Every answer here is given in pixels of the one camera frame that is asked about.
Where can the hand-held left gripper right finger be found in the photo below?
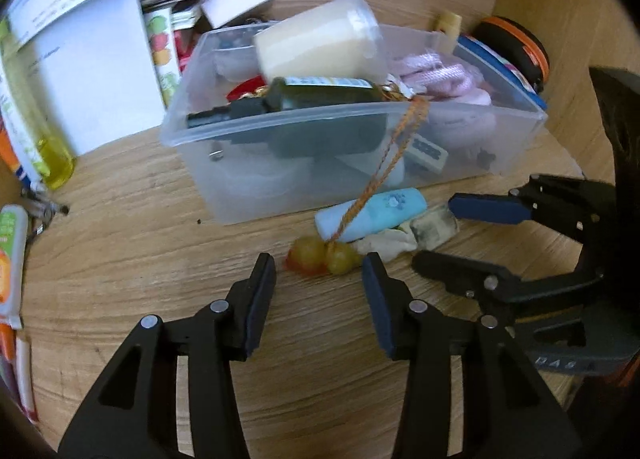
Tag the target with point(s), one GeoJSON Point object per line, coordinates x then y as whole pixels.
{"type": "Point", "coordinates": [378, 309]}

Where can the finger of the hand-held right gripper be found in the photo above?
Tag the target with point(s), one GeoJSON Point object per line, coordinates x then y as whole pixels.
{"type": "Point", "coordinates": [460, 271]}
{"type": "Point", "coordinates": [490, 209]}

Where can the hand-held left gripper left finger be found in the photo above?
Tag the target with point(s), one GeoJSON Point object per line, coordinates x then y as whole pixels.
{"type": "Point", "coordinates": [261, 306]}

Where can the clear plastic storage box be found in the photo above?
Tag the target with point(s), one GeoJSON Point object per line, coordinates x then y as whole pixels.
{"type": "Point", "coordinates": [240, 201]}

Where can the dark green glass bottle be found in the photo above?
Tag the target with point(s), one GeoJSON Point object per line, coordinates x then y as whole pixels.
{"type": "Point", "coordinates": [300, 96]}

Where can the red fabric pouch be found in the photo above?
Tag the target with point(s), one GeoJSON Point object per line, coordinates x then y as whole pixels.
{"type": "Point", "coordinates": [245, 89]}

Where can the cream cup with clear lid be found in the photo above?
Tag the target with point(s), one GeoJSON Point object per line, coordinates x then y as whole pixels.
{"type": "Point", "coordinates": [310, 44]}

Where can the wooden desktop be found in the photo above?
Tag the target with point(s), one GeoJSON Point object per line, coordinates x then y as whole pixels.
{"type": "Point", "coordinates": [150, 249]}

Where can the black orange round case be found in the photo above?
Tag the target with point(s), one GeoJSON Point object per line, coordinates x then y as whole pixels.
{"type": "Point", "coordinates": [510, 39]}

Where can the metal key bunch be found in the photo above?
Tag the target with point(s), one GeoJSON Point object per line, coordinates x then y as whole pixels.
{"type": "Point", "coordinates": [42, 209]}

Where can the white red packet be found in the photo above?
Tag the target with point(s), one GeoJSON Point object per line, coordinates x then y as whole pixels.
{"type": "Point", "coordinates": [22, 369]}

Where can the yellow liquid bottle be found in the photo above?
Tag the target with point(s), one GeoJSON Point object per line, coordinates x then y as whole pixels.
{"type": "Point", "coordinates": [55, 164]}

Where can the orange green tube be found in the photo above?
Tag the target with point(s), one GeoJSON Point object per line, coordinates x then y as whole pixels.
{"type": "Point", "coordinates": [12, 264]}

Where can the white fruit print box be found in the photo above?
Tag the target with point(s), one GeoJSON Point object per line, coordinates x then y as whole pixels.
{"type": "Point", "coordinates": [162, 54]}

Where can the white paper sheets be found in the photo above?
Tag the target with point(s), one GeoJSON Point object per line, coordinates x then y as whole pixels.
{"type": "Point", "coordinates": [100, 79]}

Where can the orange print packet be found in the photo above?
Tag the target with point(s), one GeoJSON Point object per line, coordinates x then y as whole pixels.
{"type": "Point", "coordinates": [10, 154]}

